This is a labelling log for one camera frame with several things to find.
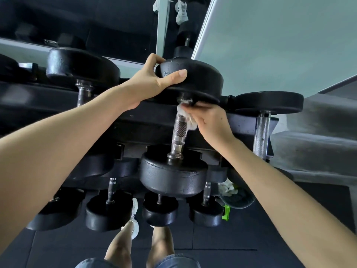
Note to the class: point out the person's left white sneaker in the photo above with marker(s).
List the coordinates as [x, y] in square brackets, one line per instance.
[134, 220]

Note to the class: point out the white wet wipe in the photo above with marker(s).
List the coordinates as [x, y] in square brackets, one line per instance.
[184, 110]

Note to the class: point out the green wet wipes pack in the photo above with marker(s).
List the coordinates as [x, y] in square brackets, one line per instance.
[226, 213]

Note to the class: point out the person's right hand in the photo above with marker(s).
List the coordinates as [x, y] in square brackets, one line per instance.
[214, 122]

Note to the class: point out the black dumbbell rack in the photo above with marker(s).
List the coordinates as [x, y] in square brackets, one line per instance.
[139, 128]

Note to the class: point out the person's right forearm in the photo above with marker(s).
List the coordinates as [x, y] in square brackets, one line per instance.
[293, 198]

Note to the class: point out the person's right leg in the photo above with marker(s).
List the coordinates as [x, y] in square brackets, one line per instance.
[160, 245]

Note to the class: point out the person's left forearm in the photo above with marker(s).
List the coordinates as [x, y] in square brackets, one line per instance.
[55, 153]

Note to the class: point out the person's left hand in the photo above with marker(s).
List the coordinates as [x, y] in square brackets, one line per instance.
[147, 83]

